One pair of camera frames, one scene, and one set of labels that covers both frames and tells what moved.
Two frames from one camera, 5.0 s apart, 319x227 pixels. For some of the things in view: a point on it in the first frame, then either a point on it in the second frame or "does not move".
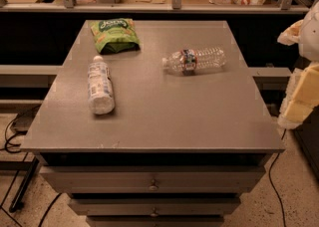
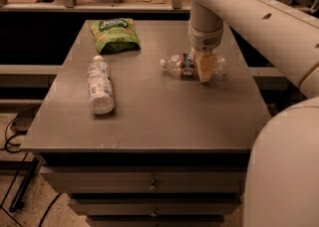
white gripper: [311, 35] → [205, 41]
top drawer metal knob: [153, 186] does not move
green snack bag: [115, 35] does not move
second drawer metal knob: [154, 214] does not move
